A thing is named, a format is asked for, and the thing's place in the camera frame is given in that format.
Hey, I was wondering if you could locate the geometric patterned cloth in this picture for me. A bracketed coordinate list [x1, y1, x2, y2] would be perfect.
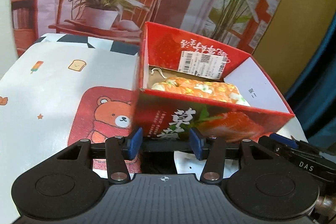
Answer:
[34, 33, 140, 56]

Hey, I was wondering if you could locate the red strawberry cardboard box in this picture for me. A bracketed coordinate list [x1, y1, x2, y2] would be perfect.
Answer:
[131, 22, 294, 142]

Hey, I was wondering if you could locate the orange floral soft pouch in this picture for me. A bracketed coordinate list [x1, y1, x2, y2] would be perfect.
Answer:
[151, 77, 250, 106]

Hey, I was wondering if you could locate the white cartoon bear table mat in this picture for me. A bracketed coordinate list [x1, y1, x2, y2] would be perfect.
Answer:
[1, 42, 303, 223]

